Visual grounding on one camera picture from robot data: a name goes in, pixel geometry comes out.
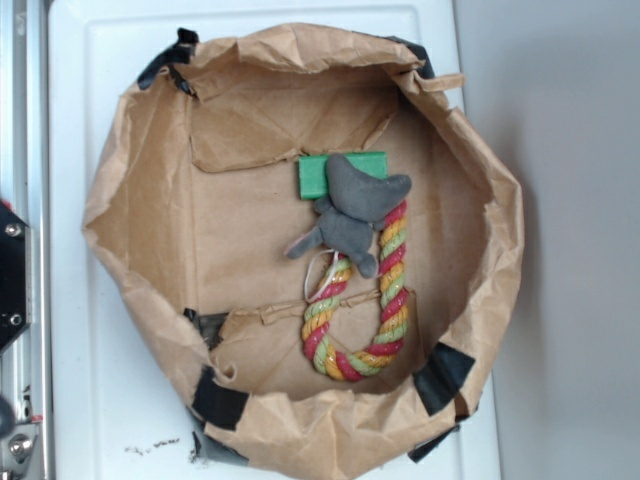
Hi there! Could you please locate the gray plush elephant toy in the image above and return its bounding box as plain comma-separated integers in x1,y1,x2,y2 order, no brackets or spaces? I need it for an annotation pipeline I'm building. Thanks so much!
285,154,412,278

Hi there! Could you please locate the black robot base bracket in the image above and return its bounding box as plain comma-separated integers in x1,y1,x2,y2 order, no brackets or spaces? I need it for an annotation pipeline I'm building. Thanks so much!
1,200,30,353

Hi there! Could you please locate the multicolor twisted rope toy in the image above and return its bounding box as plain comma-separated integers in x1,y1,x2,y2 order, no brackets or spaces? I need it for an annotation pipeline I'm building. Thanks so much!
301,201,409,382

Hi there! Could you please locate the brown paper bag bin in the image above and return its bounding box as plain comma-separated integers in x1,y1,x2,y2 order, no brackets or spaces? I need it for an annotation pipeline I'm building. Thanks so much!
83,23,524,479

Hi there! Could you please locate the green foam block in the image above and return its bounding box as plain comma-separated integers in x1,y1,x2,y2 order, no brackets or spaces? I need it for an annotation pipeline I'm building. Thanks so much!
298,151,388,200

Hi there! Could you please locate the aluminum frame rail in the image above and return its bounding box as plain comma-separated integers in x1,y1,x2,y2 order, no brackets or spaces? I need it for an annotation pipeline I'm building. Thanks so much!
1,1,55,479

